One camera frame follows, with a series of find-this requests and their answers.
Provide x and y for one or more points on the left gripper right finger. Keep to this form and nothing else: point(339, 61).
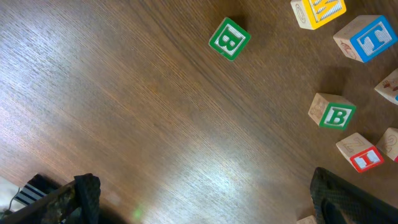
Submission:
point(335, 200)

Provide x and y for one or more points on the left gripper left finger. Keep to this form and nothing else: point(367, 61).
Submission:
point(83, 193)

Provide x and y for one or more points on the green R block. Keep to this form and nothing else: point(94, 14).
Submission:
point(307, 220)

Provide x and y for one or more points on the red I block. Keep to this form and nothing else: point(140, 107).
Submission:
point(359, 152)

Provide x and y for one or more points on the red K block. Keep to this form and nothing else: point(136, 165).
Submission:
point(388, 143)

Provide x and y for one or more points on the green B block centre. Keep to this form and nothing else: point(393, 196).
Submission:
point(331, 111)

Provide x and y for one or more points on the green b block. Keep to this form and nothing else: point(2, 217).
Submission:
point(229, 39)
point(331, 111)

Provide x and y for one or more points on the blue 5 block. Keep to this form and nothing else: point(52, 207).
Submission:
point(388, 87)

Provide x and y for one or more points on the blue T block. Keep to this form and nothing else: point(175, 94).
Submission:
point(365, 37)

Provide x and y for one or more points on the yellow W block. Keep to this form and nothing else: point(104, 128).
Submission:
point(312, 14)

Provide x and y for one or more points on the green B block left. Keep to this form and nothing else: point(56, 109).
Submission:
point(229, 39)

